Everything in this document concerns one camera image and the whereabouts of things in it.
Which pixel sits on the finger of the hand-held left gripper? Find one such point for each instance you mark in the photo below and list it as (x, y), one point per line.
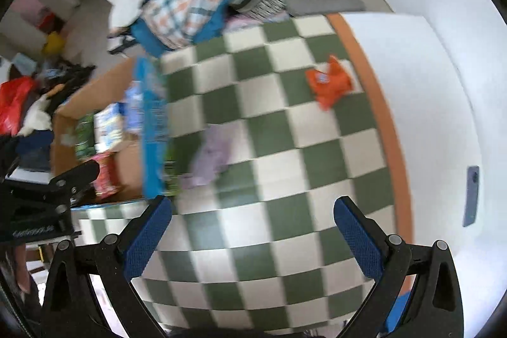
(79, 171)
(33, 150)

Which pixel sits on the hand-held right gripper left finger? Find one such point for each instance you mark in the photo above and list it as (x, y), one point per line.
(146, 237)

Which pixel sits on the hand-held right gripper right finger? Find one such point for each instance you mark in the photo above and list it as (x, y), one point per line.
(358, 239)

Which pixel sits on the red snack packet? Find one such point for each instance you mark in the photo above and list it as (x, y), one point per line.
(105, 175)

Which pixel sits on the green snack packet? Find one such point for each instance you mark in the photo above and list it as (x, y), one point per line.
(84, 136)

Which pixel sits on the cardboard box blue print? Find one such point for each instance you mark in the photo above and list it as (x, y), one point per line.
(128, 167)

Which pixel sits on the white blue tissue pack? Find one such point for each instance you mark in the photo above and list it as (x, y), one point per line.
(109, 124)

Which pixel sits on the purple cloth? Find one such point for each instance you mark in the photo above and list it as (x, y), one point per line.
(216, 152)

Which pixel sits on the person's left hand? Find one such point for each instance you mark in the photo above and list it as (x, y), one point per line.
(23, 266)

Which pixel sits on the white plush duck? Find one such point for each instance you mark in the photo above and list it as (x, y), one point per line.
(37, 116)

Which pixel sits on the red plastic bag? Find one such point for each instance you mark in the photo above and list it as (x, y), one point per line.
(14, 104)

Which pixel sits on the black clothing pile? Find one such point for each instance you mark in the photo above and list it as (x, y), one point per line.
(71, 78)

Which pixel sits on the blue chair seat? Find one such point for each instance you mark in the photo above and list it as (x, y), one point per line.
(396, 312)

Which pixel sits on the green white checkered tablecloth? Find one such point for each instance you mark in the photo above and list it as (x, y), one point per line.
(277, 203)

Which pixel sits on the yellow bucket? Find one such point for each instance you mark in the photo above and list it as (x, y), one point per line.
(53, 43)

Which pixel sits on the blue smartphone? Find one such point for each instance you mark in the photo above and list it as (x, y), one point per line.
(471, 195)

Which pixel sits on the orange snack packet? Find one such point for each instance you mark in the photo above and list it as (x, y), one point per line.
(328, 84)

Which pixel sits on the plaid blanket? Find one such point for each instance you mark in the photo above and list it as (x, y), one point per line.
(190, 1)

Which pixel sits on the pink cloth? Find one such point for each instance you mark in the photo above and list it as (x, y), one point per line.
(253, 22)

